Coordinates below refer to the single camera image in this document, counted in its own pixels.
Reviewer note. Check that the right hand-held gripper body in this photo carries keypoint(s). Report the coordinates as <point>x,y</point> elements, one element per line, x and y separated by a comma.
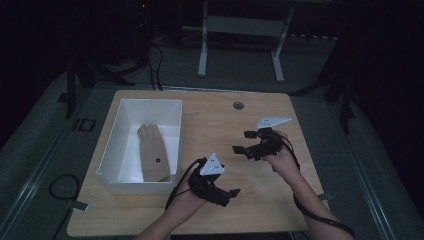
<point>266,143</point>

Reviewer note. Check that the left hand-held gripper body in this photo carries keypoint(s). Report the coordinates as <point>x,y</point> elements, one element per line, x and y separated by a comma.
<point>208,186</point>

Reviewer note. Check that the beige glove with dark button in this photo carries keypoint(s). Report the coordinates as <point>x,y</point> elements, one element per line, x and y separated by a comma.
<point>154,153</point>

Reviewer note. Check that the white storage box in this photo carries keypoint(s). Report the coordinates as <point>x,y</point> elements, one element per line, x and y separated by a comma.
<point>146,140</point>

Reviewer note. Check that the person's left hand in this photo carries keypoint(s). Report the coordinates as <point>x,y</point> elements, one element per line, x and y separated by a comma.
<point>186,200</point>

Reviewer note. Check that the person's right hand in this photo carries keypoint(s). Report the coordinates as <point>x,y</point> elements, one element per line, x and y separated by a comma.
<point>285,161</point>

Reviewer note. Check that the round grey table grommet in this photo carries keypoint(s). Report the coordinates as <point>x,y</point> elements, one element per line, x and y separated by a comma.
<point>238,105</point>

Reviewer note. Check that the black tripod stand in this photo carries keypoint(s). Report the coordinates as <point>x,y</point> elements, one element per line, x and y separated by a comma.
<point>345,100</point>
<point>70,90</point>

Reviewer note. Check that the power strip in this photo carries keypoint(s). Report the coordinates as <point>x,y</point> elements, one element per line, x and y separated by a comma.
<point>313,37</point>

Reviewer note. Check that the grey tape strip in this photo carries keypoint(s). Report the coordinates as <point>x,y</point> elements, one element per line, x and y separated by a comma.
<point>77,205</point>

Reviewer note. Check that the white metal stand frame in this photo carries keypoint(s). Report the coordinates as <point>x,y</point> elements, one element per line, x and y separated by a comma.
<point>243,26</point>

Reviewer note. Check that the black rectangular floor frame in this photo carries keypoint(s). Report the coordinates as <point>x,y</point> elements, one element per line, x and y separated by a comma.
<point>80,125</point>

